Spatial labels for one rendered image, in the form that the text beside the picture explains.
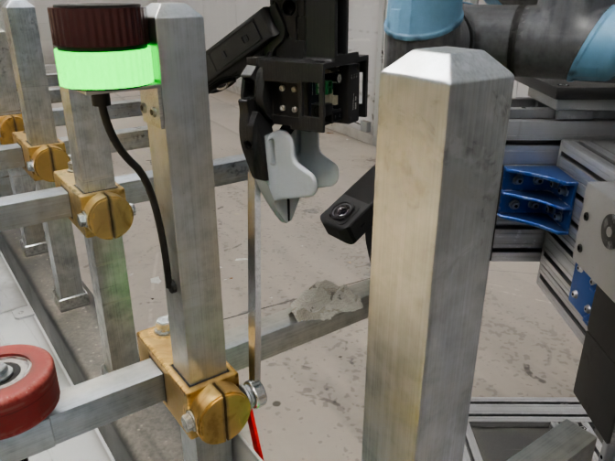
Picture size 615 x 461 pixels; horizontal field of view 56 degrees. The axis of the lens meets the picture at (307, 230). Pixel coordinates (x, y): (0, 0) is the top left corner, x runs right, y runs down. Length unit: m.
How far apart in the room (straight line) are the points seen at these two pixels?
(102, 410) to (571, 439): 0.41
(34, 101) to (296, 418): 1.22
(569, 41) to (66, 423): 0.59
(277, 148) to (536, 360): 1.76
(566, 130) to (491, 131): 0.82
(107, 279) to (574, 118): 0.76
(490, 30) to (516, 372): 1.55
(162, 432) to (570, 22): 0.63
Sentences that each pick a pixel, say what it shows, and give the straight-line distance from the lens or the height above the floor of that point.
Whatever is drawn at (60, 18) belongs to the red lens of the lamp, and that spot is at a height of 1.16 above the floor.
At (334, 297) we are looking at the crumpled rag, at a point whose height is 0.87.
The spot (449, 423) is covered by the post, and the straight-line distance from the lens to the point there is 0.28.
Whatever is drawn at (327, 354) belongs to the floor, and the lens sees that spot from 2.06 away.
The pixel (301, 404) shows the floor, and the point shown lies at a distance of 1.85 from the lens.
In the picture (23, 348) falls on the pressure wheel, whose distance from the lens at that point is 0.54.
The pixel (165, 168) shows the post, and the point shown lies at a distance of 0.44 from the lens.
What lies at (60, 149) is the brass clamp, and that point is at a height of 0.97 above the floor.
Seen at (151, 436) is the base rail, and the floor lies 0.70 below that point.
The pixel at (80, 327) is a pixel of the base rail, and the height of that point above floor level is 0.70.
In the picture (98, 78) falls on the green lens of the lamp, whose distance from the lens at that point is 0.39.
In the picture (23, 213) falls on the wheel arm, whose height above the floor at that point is 0.95.
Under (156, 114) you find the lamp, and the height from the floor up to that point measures 1.10.
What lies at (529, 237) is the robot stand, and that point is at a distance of 1.09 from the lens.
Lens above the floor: 1.18
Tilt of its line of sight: 23 degrees down
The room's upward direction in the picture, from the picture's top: straight up
